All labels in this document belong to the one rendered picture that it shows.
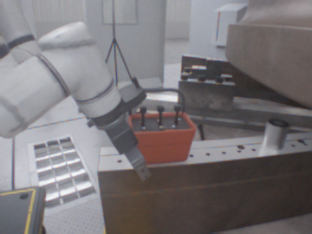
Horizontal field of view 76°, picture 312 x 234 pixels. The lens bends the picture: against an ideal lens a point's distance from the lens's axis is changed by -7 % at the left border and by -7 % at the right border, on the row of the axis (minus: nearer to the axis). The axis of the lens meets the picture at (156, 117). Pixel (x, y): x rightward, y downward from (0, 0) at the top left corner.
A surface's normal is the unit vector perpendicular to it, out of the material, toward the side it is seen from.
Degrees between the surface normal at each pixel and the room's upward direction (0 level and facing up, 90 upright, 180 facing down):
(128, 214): 90
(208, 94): 90
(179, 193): 90
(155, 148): 97
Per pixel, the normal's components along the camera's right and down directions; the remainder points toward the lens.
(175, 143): 0.17, 0.51
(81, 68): 0.69, 0.32
